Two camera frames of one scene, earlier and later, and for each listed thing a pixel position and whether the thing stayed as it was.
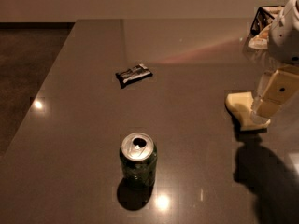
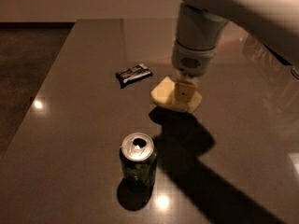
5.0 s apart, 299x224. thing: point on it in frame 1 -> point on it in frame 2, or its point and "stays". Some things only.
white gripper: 286,37 -> 192,61
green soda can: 138,156 stays
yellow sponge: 241,103 -> 163,94
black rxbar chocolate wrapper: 133,74 stays
